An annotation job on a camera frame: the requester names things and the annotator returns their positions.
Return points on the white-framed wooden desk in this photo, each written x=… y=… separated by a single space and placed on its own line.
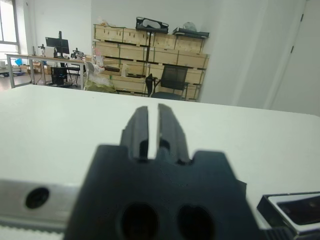
x=37 y=57

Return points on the black flat case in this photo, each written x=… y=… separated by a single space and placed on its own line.
x=192 y=33

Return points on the white crumpled plastic bag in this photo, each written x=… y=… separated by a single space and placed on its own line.
x=190 y=25

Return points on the bright window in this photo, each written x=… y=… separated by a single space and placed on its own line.
x=7 y=25

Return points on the black mesh office chair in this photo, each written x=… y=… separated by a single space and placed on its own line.
x=175 y=76

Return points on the small black tripod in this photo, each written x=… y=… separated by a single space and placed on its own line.
x=42 y=50

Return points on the white plastic chair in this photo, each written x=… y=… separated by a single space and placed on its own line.
x=89 y=68

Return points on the brown cardboard box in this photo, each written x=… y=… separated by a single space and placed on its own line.
x=37 y=67

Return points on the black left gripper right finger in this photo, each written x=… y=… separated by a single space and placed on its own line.
x=172 y=132

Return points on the black bag with goggles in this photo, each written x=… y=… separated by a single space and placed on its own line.
x=151 y=25

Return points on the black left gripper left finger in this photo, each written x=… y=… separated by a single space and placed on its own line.
x=136 y=130

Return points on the black phone-like camera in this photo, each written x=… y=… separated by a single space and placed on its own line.
x=305 y=210

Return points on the pink and white package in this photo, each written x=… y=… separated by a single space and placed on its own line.
x=98 y=56

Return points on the black computer tower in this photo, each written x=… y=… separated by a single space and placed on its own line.
x=59 y=75

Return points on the small black desk device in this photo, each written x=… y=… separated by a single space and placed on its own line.
x=77 y=54

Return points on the white door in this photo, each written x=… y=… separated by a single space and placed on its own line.
x=300 y=75

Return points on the black computer monitor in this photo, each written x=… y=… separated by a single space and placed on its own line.
x=57 y=45

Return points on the yellow-green plastic bag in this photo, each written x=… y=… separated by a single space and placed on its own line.
x=100 y=86

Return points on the black box base white inlay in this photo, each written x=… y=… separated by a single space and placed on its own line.
x=265 y=207

